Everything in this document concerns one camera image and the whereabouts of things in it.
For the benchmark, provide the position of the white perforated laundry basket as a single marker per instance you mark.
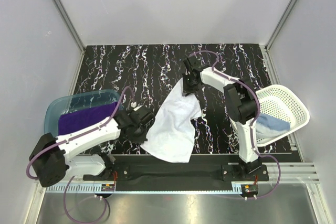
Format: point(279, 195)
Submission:
point(280, 102)

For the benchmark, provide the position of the purple towel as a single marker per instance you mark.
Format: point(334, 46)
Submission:
point(75, 121)

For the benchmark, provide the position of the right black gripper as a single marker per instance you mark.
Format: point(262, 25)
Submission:
point(186, 89)

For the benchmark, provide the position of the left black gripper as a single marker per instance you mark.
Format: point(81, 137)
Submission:
point(140, 139)

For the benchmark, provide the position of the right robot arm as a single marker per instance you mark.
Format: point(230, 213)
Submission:
point(241, 103)

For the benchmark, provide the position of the right orange connector box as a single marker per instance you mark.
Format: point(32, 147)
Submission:
point(250, 189)

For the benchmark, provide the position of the orange connector box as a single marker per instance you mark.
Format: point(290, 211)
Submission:
point(108, 187)
point(250, 189)

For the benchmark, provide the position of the light blue towel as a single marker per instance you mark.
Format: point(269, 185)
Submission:
point(268, 126)

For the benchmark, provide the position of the blue transparent plastic bin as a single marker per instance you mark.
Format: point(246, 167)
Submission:
point(74, 103)

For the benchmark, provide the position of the white towel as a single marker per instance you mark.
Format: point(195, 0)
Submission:
point(171, 138)

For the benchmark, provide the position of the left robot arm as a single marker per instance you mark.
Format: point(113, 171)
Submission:
point(55, 158)

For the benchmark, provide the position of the white slotted cable duct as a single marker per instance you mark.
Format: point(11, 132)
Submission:
point(90, 188)

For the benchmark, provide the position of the left orange connector box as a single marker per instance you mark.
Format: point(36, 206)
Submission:
point(108, 187)

